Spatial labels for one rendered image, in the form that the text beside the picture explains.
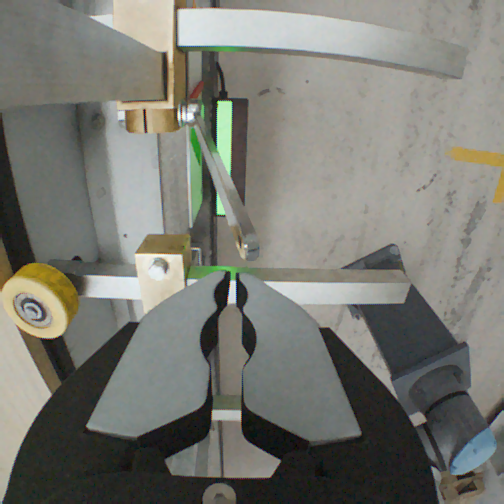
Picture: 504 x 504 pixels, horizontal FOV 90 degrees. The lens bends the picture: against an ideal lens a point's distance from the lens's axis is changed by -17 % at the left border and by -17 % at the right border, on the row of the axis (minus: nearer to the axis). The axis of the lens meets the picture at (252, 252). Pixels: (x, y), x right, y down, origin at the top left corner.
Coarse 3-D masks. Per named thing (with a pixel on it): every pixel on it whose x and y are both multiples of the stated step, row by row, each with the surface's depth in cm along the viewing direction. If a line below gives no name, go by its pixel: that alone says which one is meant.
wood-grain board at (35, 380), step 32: (0, 256) 27; (0, 288) 27; (0, 320) 29; (0, 352) 31; (32, 352) 32; (0, 384) 34; (32, 384) 34; (0, 416) 39; (32, 416) 38; (0, 448) 45; (0, 480) 56
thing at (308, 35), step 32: (192, 32) 21; (224, 32) 21; (256, 32) 21; (288, 32) 21; (320, 32) 21; (352, 32) 21; (384, 32) 21; (384, 64) 23; (416, 64) 22; (448, 64) 22
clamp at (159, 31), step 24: (120, 0) 18; (144, 0) 18; (168, 0) 18; (120, 24) 19; (144, 24) 19; (168, 24) 19; (168, 48) 20; (168, 72) 21; (168, 96) 22; (120, 120) 24; (144, 120) 23; (168, 120) 24
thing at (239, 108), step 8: (240, 104) 37; (240, 112) 38; (240, 120) 38; (232, 128) 39; (240, 128) 39; (232, 136) 39; (240, 136) 39; (232, 144) 40; (240, 144) 40; (232, 152) 40; (240, 152) 40; (232, 160) 41; (240, 160) 41; (232, 168) 41; (240, 168) 42; (232, 176) 42; (240, 176) 42; (240, 184) 43; (240, 192) 43
